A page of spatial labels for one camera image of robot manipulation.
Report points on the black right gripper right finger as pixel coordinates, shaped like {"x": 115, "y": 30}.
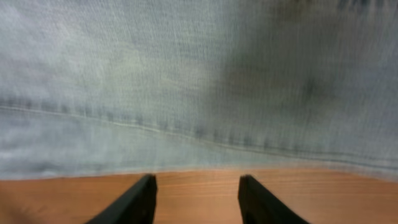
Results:
{"x": 260, "y": 206}

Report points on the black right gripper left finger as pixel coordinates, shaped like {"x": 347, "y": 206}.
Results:
{"x": 135, "y": 206}

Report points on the medium blue jeans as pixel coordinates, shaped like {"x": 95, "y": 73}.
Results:
{"x": 100, "y": 87}

